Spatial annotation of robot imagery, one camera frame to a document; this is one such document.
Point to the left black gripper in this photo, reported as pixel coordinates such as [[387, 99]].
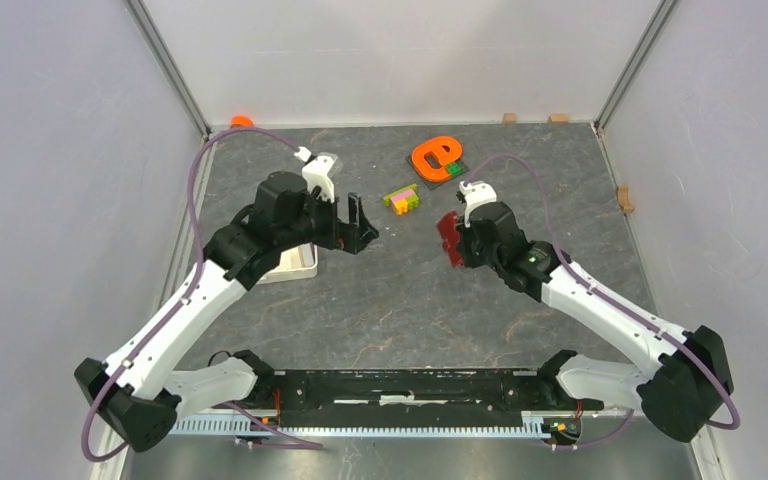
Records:
[[352, 236]]

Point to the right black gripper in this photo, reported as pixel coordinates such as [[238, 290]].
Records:
[[469, 259]]

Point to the red card holder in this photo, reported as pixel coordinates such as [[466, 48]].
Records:
[[450, 238]]

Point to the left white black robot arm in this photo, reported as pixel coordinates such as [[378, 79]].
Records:
[[137, 390]]

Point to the colourful toy brick stack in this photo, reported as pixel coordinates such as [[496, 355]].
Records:
[[403, 200]]

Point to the white plastic tray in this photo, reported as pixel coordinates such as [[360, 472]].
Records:
[[298, 263]]

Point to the green toy brick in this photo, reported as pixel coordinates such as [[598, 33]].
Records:
[[453, 169]]

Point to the orange e-shaped block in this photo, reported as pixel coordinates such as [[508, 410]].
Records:
[[445, 148]]

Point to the curved wooden piece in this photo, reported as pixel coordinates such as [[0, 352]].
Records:
[[624, 201]]

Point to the orange round cap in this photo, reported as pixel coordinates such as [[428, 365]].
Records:
[[241, 121]]

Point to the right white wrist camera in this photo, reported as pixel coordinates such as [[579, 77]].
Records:
[[474, 195]]

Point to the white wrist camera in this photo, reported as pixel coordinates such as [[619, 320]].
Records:
[[318, 172], [474, 195]]

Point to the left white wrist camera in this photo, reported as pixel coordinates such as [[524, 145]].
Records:
[[318, 172]]

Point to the dark square base plate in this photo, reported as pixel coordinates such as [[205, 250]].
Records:
[[433, 174]]

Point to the grey cable duct comb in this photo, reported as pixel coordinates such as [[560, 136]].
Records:
[[235, 424]]

